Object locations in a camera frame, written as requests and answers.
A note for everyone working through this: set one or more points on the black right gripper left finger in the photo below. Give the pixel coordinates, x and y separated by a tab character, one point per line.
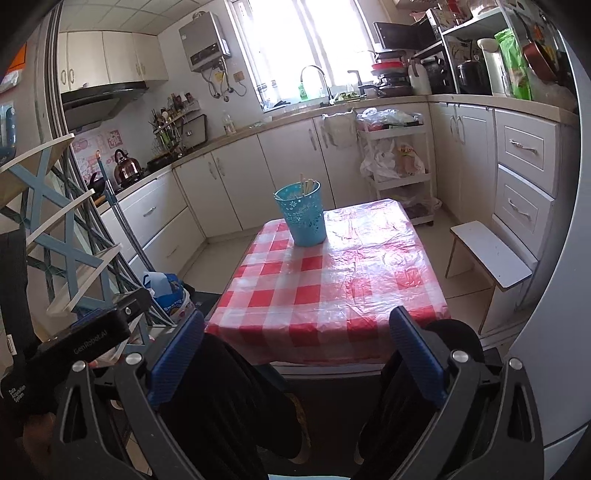
173	354

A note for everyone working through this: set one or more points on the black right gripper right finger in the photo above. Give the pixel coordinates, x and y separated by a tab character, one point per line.
427	370

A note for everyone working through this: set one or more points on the chrome kitchen faucet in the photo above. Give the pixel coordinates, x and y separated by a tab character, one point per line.
313	82

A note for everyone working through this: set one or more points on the blue plastic bag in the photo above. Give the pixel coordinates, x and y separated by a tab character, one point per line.
170	294

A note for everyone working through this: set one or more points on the red checkered plastic tablecloth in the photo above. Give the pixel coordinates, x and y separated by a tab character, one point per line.
329	304

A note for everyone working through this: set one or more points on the white small stool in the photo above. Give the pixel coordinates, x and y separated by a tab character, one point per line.
475	243

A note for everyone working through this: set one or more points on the blue wooden folding rack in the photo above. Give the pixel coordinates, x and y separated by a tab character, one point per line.
74	269

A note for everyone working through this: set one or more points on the black wok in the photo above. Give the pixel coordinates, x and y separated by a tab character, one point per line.
97	184

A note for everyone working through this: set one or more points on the white lower cabinets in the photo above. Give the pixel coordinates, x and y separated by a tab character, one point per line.
508	163

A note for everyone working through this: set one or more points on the white cabinets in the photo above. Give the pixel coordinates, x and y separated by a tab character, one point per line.
508	163
96	58

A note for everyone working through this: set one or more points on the teal perforated utensil basket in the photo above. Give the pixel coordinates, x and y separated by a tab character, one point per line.
303	214

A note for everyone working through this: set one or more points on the steel kettle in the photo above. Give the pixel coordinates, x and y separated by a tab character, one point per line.
127	170

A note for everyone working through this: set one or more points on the white rolling storage cart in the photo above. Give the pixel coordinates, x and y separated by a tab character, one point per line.
398	158

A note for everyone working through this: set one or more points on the utensil drying rack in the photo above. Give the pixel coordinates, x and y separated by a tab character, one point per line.
180	127

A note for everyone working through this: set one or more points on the white hanging trash bin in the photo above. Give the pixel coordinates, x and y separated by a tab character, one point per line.
341	129

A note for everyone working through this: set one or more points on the clear plastic bottle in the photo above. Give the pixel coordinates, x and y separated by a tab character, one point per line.
228	124

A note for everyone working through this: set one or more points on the black range hood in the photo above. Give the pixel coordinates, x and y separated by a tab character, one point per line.
88	107

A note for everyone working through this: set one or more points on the white thermos jug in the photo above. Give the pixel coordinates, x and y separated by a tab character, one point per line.
419	78

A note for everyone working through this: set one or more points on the stacked pots and pans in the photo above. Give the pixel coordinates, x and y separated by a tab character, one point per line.
391	73

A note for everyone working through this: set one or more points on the green package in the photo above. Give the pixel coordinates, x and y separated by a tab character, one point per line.
515	64

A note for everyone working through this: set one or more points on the black microwave shelf unit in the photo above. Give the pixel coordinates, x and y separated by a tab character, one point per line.
455	41

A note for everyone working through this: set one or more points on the white upper cabinets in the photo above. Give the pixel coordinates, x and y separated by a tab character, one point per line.
96	58

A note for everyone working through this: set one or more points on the grey wall water heater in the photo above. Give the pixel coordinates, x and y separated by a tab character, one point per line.
204	42

